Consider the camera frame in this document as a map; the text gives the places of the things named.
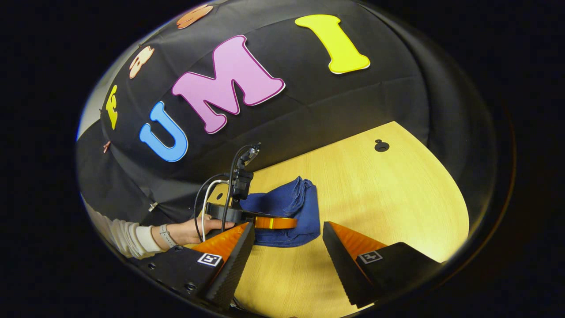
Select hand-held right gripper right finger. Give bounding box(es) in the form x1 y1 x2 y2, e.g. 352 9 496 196
322 221 443 309

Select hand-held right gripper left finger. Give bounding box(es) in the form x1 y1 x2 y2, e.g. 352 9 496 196
128 221 256 310

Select blue jeans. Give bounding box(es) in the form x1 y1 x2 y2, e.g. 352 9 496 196
240 176 321 248

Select grey wristwatch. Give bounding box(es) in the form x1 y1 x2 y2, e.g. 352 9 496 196
159 223 177 248

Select black backdrop cloth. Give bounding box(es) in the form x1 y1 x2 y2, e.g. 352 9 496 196
75 0 499 230

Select black cable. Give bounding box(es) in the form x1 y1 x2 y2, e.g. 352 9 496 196
193 173 230 243
221 144 254 232

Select white cable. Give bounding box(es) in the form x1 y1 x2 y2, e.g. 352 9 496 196
201 179 230 242

